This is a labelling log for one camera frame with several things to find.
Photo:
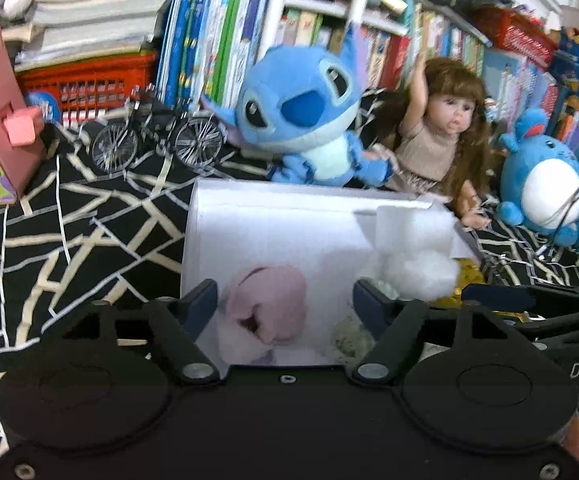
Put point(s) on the black white patterned cloth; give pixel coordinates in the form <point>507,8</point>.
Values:
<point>82,398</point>

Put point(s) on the white ladder frame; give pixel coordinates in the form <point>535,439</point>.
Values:
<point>351,11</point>

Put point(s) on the brown-haired doll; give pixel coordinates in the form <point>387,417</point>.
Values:
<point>436,135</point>

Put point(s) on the red basket on books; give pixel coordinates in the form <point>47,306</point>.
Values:
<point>510,31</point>

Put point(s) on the white cardboard box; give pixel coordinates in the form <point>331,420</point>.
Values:
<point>328,233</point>

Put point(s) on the blue round plush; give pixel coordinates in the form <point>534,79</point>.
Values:
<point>539,186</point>

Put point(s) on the orange plastic basket left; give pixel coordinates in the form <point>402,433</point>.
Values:
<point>90,88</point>

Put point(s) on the white cotton fluff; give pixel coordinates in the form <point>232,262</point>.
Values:
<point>426,275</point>

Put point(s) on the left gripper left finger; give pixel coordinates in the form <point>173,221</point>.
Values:
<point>174,327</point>

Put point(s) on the small floral fabric item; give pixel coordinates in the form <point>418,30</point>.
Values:
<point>351,341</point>

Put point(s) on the stack of grey books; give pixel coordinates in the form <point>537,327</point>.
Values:
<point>54,32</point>

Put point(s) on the pale pink soft item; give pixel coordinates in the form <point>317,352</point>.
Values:
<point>263,309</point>

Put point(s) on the row of upright books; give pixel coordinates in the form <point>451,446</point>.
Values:
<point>211,47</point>

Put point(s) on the yellow sequin bow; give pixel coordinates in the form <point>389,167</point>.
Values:
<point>470,274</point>

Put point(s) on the blue Stitch plush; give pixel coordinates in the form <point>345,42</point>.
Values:
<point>297,104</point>

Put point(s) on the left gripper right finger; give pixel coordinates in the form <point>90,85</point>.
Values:
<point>395,326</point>

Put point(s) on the miniature metal bicycle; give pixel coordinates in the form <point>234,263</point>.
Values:
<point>194,139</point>

